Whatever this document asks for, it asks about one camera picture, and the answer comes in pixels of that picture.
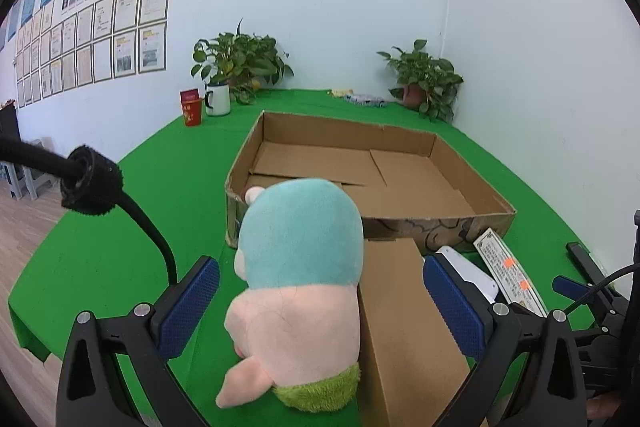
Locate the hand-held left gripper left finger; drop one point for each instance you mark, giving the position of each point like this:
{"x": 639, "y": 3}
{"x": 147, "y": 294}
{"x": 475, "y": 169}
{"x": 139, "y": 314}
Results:
{"x": 192, "y": 302}

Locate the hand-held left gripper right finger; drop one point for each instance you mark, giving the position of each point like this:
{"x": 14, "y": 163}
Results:
{"x": 450, "y": 302}

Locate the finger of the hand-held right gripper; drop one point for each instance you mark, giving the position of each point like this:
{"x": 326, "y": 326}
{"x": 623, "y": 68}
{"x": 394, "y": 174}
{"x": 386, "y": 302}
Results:
{"x": 587, "y": 262}
{"x": 565, "y": 285}

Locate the small brown cardboard box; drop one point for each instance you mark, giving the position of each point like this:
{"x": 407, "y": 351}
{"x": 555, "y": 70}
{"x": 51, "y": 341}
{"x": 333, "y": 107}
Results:
{"x": 400, "y": 332}

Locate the teal pink plush toy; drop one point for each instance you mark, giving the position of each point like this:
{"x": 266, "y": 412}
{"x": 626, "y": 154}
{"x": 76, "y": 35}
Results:
{"x": 300, "y": 257}

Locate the large cardboard box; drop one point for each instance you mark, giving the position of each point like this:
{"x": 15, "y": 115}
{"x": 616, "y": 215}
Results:
{"x": 400, "y": 187}

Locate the person's right hand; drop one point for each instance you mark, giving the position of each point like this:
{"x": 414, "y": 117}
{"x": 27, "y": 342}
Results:
{"x": 602, "y": 408}

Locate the white flat device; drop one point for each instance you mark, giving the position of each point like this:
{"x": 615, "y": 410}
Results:
{"x": 475, "y": 279}

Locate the white medicine box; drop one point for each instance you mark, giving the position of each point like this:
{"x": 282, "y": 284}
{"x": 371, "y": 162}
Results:
{"x": 505, "y": 267}

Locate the green tablecloth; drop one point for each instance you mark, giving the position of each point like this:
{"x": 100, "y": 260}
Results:
{"x": 150, "y": 207}

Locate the red paper cup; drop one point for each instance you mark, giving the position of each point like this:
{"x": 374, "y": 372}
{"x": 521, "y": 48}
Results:
{"x": 192, "y": 113}

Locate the white plastic stool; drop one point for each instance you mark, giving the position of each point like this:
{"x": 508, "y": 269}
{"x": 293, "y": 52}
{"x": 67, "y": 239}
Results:
{"x": 40, "y": 182}
{"x": 11, "y": 179}

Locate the white mug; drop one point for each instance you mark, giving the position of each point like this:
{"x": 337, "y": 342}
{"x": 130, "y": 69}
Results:
{"x": 218, "y": 100}

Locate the red packet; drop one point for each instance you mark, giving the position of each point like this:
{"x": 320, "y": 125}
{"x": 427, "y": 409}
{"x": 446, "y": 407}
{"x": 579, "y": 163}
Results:
{"x": 189, "y": 95}

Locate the white blue snack packets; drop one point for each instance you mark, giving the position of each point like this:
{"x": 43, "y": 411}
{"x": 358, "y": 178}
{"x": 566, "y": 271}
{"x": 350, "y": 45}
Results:
{"x": 365, "y": 100}

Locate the green plant in terracotta pot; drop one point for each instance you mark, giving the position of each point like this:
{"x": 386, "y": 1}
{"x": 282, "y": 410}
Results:
{"x": 425, "y": 74}

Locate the yellow snack packet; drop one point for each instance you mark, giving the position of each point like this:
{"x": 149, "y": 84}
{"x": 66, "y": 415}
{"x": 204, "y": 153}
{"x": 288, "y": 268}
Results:
{"x": 341, "y": 93}

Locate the bushy potted green plant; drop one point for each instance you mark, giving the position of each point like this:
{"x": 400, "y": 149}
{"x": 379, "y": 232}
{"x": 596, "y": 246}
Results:
{"x": 240, "y": 57}

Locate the dark cabinet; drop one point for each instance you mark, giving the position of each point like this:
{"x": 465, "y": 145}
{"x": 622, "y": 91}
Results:
{"x": 9, "y": 124}

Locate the group of framed certificates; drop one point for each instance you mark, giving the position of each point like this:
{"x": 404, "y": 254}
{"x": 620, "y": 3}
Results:
{"x": 100, "y": 37}

